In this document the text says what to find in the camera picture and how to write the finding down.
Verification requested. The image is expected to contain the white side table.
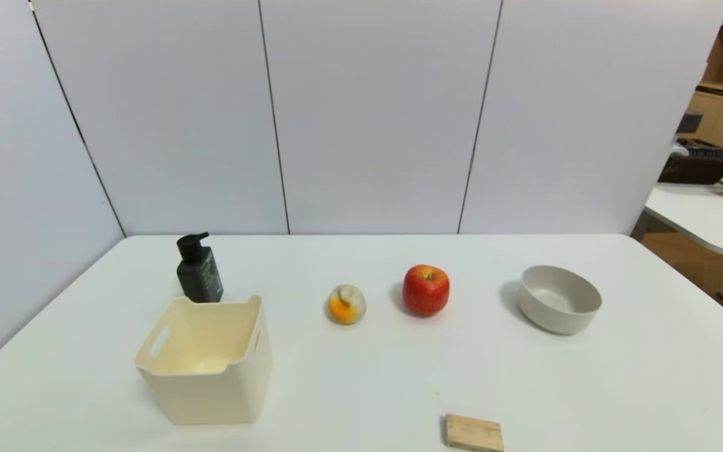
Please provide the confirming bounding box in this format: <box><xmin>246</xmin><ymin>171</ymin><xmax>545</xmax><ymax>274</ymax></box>
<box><xmin>630</xmin><ymin>160</ymin><xmax>723</xmax><ymax>258</ymax></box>

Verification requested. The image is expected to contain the small wooden block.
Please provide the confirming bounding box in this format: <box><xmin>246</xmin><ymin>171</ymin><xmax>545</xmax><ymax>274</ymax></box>
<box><xmin>444</xmin><ymin>413</ymin><xmax>505</xmax><ymax>452</ymax></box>

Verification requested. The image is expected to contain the grey round bowl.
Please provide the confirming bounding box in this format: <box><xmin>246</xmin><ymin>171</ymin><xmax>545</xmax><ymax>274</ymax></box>
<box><xmin>517</xmin><ymin>265</ymin><xmax>603</xmax><ymax>335</ymax></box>

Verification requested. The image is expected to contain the black pump dispenser bottle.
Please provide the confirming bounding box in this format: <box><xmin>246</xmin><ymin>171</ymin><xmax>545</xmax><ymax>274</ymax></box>
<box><xmin>176</xmin><ymin>232</ymin><xmax>224</xmax><ymax>304</ymax></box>

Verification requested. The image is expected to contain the dark woven basket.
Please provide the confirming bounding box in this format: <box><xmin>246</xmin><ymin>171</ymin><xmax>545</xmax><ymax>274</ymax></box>
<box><xmin>658</xmin><ymin>138</ymin><xmax>723</xmax><ymax>185</ymax></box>

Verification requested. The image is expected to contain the white and orange toy fruit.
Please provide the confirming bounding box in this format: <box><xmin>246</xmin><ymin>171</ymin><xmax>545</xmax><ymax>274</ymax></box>
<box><xmin>327</xmin><ymin>284</ymin><xmax>367</xmax><ymax>325</ymax></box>

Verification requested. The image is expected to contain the red apple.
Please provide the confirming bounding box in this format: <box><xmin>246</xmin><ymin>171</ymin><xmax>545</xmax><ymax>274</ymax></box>
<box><xmin>402</xmin><ymin>264</ymin><xmax>451</xmax><ymax>317</ymax></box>

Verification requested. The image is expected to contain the cream plastic storage box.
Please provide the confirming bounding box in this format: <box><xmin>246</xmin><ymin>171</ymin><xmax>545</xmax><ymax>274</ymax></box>
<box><xmin>134</xmin><ymin>295</ymin><xmax>273</xmax><ymax>426</ymax></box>

